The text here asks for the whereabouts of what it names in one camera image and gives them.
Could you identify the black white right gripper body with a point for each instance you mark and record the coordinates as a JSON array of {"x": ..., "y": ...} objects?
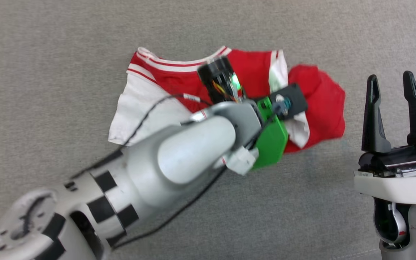
[{"x": 395, "y": 182}]

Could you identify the red and white jersey garment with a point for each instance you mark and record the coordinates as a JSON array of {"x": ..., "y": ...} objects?
[{"x": 312, "y": 101}]

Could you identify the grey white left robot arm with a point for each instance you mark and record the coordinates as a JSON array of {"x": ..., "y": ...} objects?
[{"x": 179, "y": 151}]

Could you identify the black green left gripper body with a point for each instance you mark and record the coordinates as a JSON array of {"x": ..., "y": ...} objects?
[{"x": 271, "y": 141}]

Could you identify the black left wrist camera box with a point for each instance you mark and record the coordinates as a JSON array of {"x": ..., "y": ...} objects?
[{"x": 296, "y": 97}]

